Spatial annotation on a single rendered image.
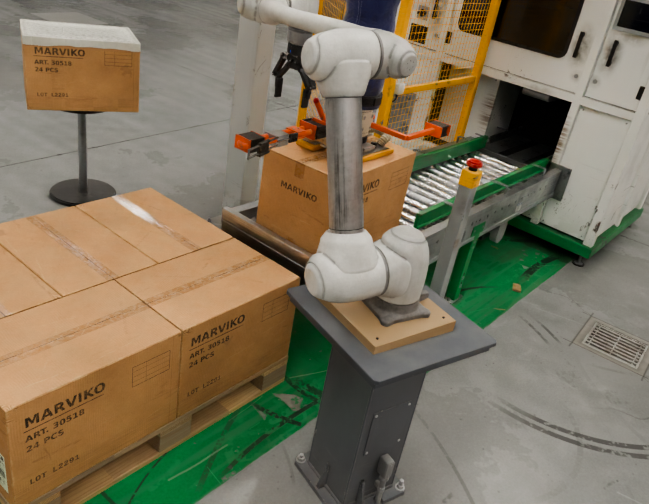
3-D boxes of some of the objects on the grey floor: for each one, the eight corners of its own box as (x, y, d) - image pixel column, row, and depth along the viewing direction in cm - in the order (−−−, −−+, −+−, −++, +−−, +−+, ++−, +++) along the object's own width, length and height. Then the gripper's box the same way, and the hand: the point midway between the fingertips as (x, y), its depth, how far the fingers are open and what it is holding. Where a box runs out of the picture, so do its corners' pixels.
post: (416, 351, 318) (469, 165, 271) (427, 358, 315) (483, 171, 267) (408, 357, 313) (461, 168, 266) (420, 364, 310) (475, 174, 262)
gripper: (332, 51, 222) (322, 111, 232) (280, 34, 235) (273, 91, 245) (318, 52, 217) (308, 113, 227) (266, 34, 230) (259, 93, 240)
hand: (291, 99), depth 235 cm, fingers open, 13 cm apart
